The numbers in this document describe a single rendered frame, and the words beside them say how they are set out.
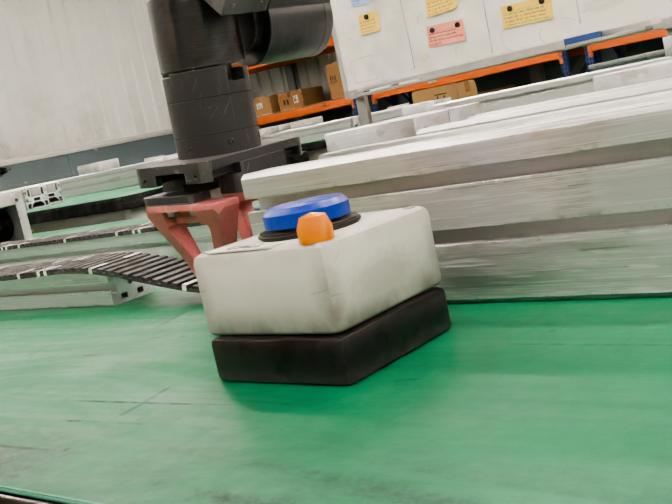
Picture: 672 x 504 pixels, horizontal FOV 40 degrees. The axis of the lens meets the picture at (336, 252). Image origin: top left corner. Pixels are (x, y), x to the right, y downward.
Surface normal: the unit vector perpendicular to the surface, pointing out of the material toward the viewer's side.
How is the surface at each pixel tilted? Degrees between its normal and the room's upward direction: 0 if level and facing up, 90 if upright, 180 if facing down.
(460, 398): 0
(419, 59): 90
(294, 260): 90
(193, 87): 93
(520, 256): 90
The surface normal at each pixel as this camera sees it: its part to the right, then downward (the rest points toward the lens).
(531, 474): -0.21, -0.97
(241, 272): -0.62, 0.24
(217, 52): 0.46, 0.11
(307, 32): 0.67, 0.48
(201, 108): -0.13, 0.22
